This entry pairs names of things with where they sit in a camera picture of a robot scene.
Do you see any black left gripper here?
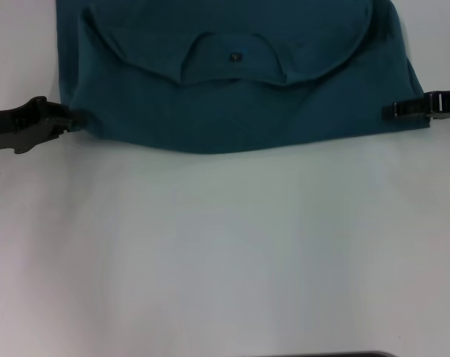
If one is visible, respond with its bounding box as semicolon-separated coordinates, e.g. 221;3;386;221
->
0;96;89;155

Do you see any teal blue printed t-shirt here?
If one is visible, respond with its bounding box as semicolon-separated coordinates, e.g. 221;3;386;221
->
56;0;432;155

